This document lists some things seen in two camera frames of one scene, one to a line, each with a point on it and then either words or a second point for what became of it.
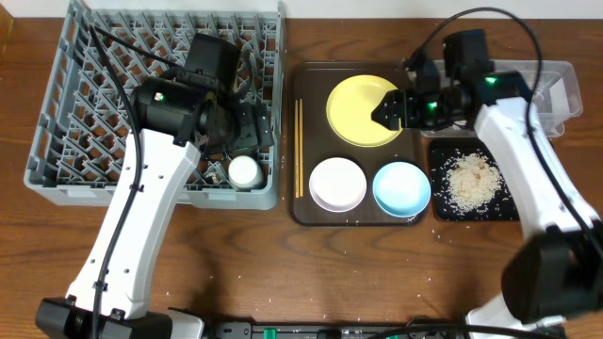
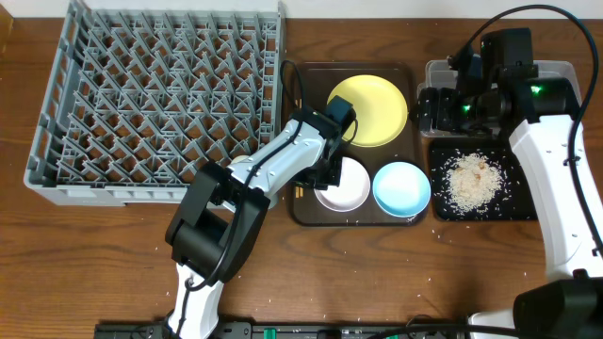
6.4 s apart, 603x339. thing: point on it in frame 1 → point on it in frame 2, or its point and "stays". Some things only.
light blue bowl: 401,189 stays
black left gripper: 257,130 → 322,174
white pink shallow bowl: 337,185 stays
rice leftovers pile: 472,181 stays
